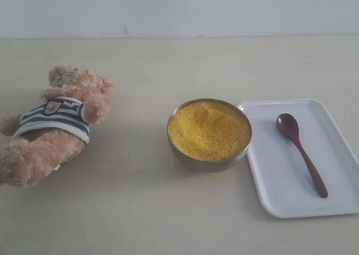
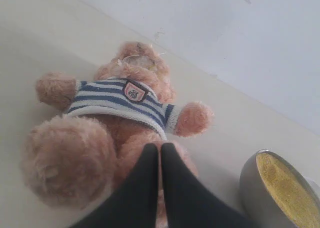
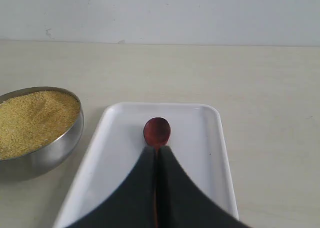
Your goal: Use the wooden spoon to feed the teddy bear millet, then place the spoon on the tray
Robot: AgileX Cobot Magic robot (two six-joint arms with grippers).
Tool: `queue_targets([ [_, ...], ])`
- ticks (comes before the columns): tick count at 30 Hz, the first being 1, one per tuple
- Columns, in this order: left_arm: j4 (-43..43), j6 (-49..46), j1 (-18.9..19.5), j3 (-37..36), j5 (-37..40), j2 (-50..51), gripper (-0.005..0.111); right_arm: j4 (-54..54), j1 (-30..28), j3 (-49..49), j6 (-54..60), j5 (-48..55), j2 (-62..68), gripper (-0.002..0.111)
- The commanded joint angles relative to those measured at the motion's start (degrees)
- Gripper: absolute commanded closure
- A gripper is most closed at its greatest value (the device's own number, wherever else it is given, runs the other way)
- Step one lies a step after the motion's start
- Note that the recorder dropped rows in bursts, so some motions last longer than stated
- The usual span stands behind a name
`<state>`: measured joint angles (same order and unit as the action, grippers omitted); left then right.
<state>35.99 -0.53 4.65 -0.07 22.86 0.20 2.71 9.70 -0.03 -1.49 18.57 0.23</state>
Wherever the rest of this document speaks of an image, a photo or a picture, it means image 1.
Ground dark brown wooden spoon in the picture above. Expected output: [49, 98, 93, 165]
[276, 113, 329, 198]

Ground tan teddy bear striped sweater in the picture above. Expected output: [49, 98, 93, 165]
[1, 66, 114, 187]

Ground steel bowl of yellow millet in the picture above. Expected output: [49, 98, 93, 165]
[167, 98, 253, 173]

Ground white rectangular plastic tray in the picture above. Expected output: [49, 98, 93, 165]
[239, 98, 358, 219]

